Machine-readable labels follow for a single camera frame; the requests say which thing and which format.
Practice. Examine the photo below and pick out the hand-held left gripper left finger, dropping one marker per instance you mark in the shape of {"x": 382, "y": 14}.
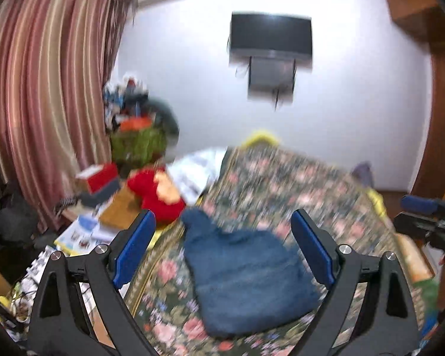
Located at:
{"x": 135, "y": 246}

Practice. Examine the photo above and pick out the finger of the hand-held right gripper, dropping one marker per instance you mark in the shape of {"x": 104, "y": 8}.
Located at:
{"x": 411, "y": 224}
{"x": 417, "y": 203}

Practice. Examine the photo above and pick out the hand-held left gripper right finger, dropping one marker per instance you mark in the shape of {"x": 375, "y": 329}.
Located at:
{"x": 313, "y": 246}

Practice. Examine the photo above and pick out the blue denim garment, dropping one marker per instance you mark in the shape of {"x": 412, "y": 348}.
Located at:
{"x": 244, "y": 274}

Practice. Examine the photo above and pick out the brown cardboard box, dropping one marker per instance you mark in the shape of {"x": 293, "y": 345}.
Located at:
{"x": 120, "y": 211}

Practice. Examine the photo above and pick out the red plush toy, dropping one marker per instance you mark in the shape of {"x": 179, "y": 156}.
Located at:
{"x": 148, "y": 193}

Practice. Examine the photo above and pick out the purple cloth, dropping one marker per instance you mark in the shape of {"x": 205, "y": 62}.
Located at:
{"x": 363, "y": 174}

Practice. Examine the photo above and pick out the dark grey box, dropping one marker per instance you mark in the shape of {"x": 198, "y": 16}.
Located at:
{"x": 100, "y": 194}

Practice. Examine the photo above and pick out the floral blanket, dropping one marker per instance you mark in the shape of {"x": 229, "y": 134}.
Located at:
{"x": 282, "y": 181}

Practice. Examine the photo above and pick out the red box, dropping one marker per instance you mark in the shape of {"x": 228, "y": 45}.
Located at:
{"x": 98, "y": 176}

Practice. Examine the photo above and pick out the white cloth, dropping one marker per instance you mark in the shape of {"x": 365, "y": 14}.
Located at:
{"x": 196, "y": 170}

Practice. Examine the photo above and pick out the green bag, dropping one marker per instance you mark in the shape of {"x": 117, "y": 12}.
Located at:
{"x": 137, "y": 144}

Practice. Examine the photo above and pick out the dark bag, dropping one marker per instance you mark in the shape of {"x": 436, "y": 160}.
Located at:
{"x": 7, "y": 218}

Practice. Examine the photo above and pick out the dark green jacket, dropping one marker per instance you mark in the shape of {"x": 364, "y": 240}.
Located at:
{"x": 167, "y": 118}

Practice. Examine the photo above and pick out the pile of mixed clutter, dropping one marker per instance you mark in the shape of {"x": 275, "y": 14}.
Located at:
{"x": 122, "y": 100}

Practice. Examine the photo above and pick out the grey shelf under television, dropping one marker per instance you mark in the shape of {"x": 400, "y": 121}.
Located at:
{"x": 270, "y": 79}

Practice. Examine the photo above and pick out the striped pink curtain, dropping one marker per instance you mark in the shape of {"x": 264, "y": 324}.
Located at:
{"x": 40, "y": 81}

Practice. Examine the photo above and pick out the wooden door frame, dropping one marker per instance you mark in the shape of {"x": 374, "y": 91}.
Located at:
{"x": 441, "y": 100}

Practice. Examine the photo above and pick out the black wall television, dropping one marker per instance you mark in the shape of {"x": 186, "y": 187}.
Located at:
{"x": 270, "y": 33}

